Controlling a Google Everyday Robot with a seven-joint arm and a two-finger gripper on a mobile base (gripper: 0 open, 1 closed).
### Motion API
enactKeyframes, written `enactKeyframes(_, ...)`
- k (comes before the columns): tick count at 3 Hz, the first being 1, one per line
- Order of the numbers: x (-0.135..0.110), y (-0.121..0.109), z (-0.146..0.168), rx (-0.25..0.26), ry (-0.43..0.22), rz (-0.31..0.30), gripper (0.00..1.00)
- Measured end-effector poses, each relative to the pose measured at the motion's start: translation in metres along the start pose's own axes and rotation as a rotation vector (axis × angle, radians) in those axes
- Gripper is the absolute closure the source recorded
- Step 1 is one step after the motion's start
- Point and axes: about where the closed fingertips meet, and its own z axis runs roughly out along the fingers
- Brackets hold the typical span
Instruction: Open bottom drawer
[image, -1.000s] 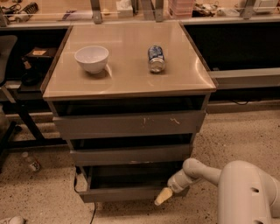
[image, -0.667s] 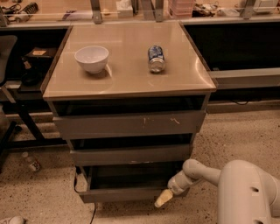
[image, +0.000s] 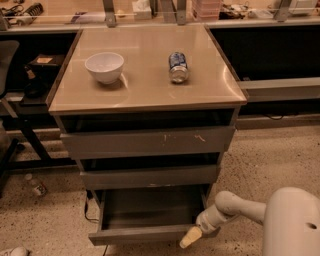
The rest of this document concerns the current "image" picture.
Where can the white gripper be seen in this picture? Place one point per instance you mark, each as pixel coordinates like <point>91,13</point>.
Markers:
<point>206,222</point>

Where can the grey middle drawer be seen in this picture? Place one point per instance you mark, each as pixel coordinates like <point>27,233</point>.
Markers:
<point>149,178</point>

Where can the pink plastic crate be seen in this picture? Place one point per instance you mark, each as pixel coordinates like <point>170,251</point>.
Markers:
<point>206,10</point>

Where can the black box with label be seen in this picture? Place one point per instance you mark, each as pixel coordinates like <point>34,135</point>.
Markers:
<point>47,66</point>

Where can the white tissue box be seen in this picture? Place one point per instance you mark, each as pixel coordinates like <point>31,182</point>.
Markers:
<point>142,9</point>

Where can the clear plastic bottle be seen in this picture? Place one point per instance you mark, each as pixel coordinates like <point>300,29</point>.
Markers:
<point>36,185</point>

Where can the white bowl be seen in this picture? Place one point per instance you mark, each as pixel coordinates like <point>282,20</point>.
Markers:
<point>105,67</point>

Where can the white shoe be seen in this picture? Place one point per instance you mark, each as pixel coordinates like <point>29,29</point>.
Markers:
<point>17,251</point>

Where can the grey bottom drawer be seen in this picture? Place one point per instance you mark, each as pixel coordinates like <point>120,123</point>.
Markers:
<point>148,214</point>

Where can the grey top drawer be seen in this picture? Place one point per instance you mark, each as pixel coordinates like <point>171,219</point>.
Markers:
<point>154,142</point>

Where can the black coiled spring tool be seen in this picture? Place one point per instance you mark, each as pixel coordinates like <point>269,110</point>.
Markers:
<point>30,14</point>

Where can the blue soda can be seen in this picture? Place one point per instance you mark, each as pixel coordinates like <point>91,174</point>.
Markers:
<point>178,68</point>

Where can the grey metal shelf rail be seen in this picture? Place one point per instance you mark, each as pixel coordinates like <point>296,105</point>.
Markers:
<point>282,89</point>

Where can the grey drawer cabinet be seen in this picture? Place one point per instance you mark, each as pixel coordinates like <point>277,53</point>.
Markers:
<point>144,97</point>

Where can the grey drawer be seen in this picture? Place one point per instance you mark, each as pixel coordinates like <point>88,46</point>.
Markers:
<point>154,142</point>
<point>148,214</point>
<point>149,178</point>

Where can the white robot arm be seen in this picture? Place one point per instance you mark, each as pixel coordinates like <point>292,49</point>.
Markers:
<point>290,220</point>

